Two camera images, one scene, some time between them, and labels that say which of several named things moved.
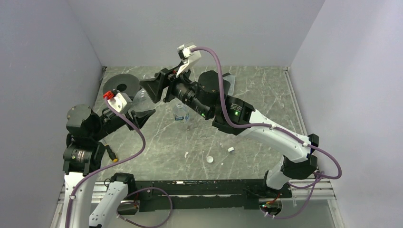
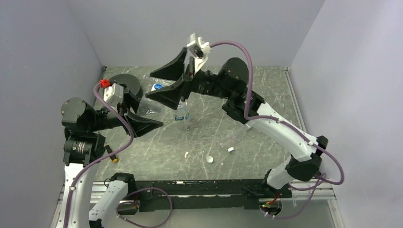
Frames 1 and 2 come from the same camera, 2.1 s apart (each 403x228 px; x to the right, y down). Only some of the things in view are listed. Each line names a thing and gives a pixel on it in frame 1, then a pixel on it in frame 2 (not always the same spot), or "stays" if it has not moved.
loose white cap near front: [209, 159] stays
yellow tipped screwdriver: [112, 155] stays
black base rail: [165, 195] stays
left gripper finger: [142, 117] → [140, 126]
